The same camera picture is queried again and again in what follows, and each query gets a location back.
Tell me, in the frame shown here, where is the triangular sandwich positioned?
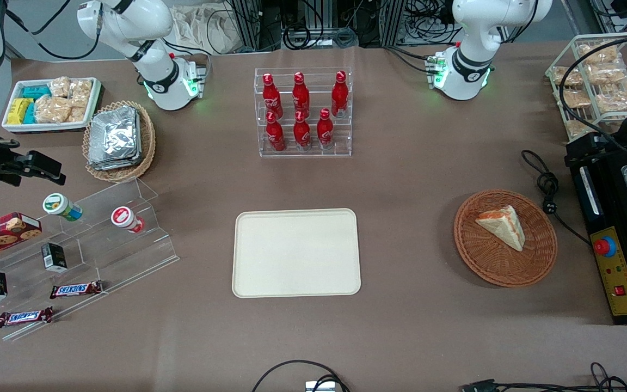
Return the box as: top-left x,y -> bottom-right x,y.
475,205 -> 525,252

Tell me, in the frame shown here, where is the white rectangular snack tray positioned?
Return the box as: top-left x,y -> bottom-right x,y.
2,77 -> 102,134

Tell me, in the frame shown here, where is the oval light wicker basket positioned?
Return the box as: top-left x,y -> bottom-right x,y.
82,100 -> 157,182

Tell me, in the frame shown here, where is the round brown wicker basket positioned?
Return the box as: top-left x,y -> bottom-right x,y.
453,189 -> 558,287

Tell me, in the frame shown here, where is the cream plastic tray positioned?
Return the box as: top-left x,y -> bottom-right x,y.
232,208 -> 361,298

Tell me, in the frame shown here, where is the green lid yogurt cup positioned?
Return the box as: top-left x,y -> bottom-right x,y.
42,193 -> 84,222

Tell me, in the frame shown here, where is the black machine with yellow panel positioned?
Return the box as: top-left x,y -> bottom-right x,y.
566,133 -> 627,326

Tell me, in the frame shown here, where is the yellow snack packet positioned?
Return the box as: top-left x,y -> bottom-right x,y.
7,98 -> 34,125

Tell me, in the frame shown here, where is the red tartan cookie box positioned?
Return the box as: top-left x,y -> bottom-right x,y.
0,212 -> 43,267

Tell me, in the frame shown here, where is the silver foil wrapped pack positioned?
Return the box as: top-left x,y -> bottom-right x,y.
89,106 -> 139,162
88,152 -> 143,172

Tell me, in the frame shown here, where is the red lid yogurt cup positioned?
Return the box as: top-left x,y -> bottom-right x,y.
110,206 -> 146,234

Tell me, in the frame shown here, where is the red emergency stop button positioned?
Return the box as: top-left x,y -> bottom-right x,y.
593,236 -> 618,258

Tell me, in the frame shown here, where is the clear acrylic stepped shelf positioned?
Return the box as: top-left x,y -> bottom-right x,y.
0,177 -> 180,342

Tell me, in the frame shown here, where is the Snickers chocolate bar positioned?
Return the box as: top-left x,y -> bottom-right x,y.
49,280 -> 103,299
0,307 -> 54,329

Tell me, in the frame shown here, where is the white crumpled cloth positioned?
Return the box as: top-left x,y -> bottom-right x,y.
173,3 -> 242,56

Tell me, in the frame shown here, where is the red cola bottle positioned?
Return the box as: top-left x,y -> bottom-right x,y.
292,72 -> 311,118
331,71 -> 349,118
317,108 -> 335,149
262,73 -> 284,119
266,112 -> 286,152
293,111 -> 312,151

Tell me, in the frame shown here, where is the clear acrylic bottle rack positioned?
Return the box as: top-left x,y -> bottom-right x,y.
254,67 -> 353,158

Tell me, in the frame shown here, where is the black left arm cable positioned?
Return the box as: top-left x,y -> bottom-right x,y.
558,29 -> 627,146

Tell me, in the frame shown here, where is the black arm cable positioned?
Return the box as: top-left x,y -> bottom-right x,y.
558,29 -> 627,146
4,0 -> 103,62

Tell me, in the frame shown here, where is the cream wire rack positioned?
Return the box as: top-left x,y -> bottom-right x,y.
544,32 -> 627,140

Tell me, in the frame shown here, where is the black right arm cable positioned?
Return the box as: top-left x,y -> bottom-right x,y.
4,0 -> 103,62

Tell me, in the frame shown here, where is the aluminium frame post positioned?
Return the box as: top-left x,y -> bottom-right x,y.
231,0 -> 263,53
378,0 -> 408,48

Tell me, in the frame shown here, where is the black cable with connector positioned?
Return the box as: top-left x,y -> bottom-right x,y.
459,362 -> 627,392

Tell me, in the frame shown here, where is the grey coiled cable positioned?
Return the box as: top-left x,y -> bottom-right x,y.
334,26 -> 359,48

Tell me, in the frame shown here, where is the black coiled cable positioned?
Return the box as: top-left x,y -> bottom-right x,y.
282,23 -> 312,51

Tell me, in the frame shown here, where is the black looped table cable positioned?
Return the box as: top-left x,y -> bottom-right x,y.
251,359 -> 351,392

